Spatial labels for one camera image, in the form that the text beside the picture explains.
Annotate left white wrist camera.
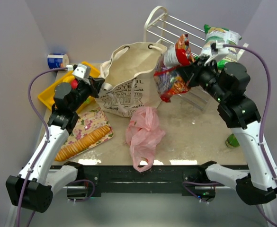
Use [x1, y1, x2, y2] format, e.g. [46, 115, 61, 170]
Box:
[66, 64, 91, 82]

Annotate row of round crackers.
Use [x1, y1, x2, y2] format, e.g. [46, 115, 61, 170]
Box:
[54, 125, 111, 162]

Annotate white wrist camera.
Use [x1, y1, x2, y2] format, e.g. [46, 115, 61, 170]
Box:
[204, 41, 229, 66]
[66, 64, 91, 82]

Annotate blue white tissue roll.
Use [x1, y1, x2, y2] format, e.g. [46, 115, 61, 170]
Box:
[47, 53, 70, 69]

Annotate green toy grapes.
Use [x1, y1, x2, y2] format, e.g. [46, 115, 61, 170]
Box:
[85, 98, 91, 104]

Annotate yellow plastic tray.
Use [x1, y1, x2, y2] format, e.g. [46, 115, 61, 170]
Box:
[37, 61, 100, 110]

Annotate pink plastic bag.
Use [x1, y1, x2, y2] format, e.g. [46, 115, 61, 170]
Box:
[125, 106, 165, 173]

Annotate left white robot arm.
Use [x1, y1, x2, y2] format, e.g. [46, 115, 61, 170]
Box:
[6, 77, 105, 213]

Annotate yellow toy banana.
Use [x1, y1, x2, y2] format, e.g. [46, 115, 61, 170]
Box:
[63, 76, 75, 83]

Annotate black base frame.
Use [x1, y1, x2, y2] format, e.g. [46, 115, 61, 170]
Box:
[67, 162, 227, 201]

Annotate red toy apple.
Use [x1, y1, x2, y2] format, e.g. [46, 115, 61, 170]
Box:
[71, 80, 78, 89]

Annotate beige canvas tote bag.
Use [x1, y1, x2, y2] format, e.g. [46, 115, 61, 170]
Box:
[96, 42, 167, 118]

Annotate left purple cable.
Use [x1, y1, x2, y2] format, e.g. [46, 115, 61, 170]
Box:
[15, 67, 96, 227]

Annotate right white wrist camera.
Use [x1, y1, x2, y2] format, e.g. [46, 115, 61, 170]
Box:
[204, 41, 229, 66]

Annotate green glass bottle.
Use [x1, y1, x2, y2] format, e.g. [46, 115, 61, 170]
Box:
[225, 134, 240, 148]

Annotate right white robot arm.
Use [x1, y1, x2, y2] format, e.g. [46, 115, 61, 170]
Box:
[176, 61, 277, 205]

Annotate white metal rack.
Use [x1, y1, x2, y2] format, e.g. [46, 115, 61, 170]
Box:
[144, 6, 241, 112]

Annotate red cookie snack bag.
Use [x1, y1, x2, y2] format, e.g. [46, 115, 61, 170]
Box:
[153, 34, 195, 103]

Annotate floral rectangular plate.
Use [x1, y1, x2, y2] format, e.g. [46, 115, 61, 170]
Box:
[61, 107, 114, 153]

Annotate green chips bag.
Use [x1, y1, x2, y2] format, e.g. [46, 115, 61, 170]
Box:
[199, 24, 241, 70]

